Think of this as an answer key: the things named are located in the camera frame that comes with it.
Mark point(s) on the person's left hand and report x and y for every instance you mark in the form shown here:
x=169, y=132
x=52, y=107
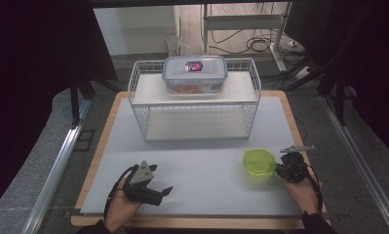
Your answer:
x=120, y=211

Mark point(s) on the clear blue-rimmed food container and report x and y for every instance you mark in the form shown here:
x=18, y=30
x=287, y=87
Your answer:
x=195, y=76

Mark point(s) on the white cabinet panel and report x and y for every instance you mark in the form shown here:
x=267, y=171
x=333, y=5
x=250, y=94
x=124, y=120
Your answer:
x=133, y=29

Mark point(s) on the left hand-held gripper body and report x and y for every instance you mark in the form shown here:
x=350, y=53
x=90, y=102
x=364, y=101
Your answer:
x=141, y=177

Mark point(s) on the white power strip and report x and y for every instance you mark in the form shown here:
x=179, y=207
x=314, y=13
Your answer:
x=303, y=72

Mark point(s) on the black square floor plate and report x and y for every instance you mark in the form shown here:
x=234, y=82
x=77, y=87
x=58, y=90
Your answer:
x=84, y=140

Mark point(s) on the black stand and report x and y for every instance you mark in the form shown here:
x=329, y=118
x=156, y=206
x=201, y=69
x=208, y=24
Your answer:
x=340, y=94
x=76, y=97

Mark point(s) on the dark curtain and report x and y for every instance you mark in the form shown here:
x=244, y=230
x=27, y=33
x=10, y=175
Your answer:
x=36, y=48
x=370, y=48

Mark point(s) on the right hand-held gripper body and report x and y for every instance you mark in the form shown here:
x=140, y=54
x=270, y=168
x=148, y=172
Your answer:
x=292, y=167

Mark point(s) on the white desk frame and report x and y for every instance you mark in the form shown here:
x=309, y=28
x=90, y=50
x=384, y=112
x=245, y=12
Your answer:
x=241, y=22

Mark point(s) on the person's right hand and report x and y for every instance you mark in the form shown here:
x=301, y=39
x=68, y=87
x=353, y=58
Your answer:
x=304, y=195

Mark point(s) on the wooden table board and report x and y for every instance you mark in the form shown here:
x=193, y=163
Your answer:
x=195, y=223

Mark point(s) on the green plastic bowl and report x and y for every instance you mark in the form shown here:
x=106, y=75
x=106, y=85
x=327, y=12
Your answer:
x=258, y=162

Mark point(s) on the grey table mat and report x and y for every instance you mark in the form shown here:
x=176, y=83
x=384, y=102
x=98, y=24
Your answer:
x=208, y=188

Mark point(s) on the metal floor rail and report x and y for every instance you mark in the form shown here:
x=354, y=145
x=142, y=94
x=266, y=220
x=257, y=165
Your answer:
x=361, y=162
x=52, y=182

